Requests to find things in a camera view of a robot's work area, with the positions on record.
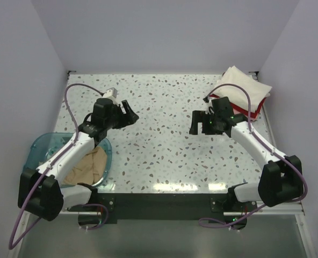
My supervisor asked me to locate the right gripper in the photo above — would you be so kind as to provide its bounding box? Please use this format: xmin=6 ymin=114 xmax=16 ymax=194
xmin=189 ymin=110 xmax=222 ymax=135

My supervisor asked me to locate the cream white t-shirt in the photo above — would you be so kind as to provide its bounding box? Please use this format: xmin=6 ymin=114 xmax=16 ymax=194
xmin=215 ymin=66 xmax=273 ymax=113

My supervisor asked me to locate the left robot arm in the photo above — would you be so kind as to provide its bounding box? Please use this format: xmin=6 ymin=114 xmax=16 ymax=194
xmin=18 ymin=97 xmax=139 ymax=221

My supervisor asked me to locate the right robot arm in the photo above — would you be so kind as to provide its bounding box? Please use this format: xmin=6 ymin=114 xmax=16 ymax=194
xmin=189 ymin=97 xmax=305 ymax=211

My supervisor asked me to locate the folded red t-shirt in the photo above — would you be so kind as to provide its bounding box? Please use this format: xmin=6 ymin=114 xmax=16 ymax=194
xmin=209 ymin=89 xmax=270 ymax=120

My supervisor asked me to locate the tan t-shirt in basket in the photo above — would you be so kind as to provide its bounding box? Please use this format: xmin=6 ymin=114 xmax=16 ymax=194
xmin=63 ymin=146 xmax=107 ymax=185

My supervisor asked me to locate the teal plastic basket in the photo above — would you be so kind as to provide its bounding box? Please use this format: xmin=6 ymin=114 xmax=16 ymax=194
xmin=23 ymin=133 xmax=112 ymax=187

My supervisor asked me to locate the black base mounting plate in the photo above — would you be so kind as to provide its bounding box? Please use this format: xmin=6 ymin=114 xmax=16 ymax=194
xmin=67 ymin=192 xmax=259 ymax=225

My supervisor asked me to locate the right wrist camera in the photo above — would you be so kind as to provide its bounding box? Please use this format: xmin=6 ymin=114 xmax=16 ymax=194
xmin=203 ymin=97 xmax=214 ymax=114

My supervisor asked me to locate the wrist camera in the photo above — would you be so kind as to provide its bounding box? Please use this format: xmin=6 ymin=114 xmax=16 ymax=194
xmin=203 ymin=97 xmax=214 ymax=114
xmin=103 ymin=88 xmax=118 ymax=105

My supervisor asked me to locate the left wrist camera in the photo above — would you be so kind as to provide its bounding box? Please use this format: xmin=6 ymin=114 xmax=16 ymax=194
xmin=103 ymin=88 xmax=118 ymax=105

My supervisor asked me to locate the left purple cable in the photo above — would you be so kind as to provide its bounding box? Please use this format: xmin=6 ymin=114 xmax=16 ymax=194
xmin=8 ymin=83 xmax=109 ymax=250

